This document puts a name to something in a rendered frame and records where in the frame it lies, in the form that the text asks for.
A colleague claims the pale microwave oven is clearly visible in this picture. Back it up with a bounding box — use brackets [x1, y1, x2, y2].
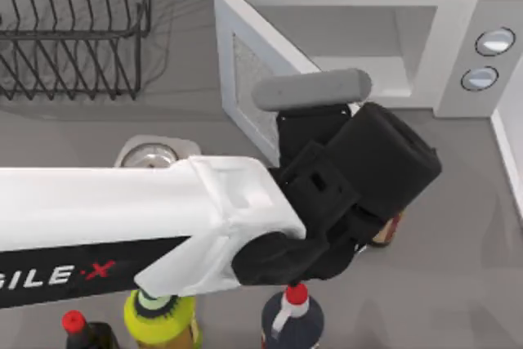
[228, 0, 518, 119]

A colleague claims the dark bottle with red-white cap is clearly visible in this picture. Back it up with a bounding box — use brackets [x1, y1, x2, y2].
[260, 283, 326, 349]

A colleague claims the brown bottle with tan label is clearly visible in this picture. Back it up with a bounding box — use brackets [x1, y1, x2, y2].
[369, 208, 406, 248]

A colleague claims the white microwave door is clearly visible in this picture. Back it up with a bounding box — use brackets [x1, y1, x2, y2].
[212, 0, 324, 167]

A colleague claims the dark bottle with red cap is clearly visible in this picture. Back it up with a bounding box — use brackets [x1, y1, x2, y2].
[60, 309, 120, 349]

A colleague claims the yellow-green bottle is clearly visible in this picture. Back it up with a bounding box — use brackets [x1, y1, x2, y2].
[123, 289, 204, 349]

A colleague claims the black wire dish rack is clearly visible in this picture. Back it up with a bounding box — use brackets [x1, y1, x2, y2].
[0, 0, 155, 101]

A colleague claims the grey microwave knob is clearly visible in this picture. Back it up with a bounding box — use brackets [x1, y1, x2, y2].
[460, 65, 500, 92]
[474, 26, 516, 56]

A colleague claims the white base with metal disc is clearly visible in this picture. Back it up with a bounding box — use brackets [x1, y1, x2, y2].
[115, 134, 202, 171]

